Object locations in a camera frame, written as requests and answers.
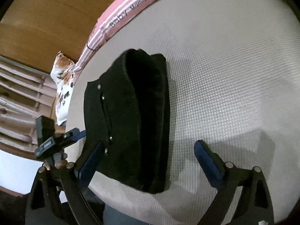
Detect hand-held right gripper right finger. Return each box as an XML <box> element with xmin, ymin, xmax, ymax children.
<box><xmin>193</xmin><ymin>139</ymin><xmax>275</xmax><ymax>225</ymax></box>

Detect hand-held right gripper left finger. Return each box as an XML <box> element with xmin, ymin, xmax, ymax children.
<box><xmin>25</xmin><ymin>141</ymin><xmax>105</xmax><ymax>225</ymax></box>

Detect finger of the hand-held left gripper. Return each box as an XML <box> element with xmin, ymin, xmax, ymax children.
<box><xmin>63</xmin><ymin>128</ymin><xmax>87</xmax><ymax>144</ymax></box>

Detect black pants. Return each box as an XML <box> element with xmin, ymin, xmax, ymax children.
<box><xmin>83</xmin><ymin>48</ymin><xmax>171</xmax><ymax>194</ymax></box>

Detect person's left hand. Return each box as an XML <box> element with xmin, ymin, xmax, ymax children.
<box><xmin>54</xmin><ymin>153</ymin><xmax>69</xmax><ymax>169</ymax></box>

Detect brown slatted furniture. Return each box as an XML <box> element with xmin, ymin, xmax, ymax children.
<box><xmin>0</xmin><ymin>55</ymin><xmax>58</xmax><ymax>155</ymax></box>

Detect white pillow with brown print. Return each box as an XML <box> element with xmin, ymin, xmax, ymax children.
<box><xmin>50</xmin><ymin>51</ymin><xmax>77</xmax><ymax>126</ymax></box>

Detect bed with light woven cover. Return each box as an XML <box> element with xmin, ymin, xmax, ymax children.
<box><xmin>63</xmin><ymin>0</ymin><xmax>300</xmax><ymax>225</ymax></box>

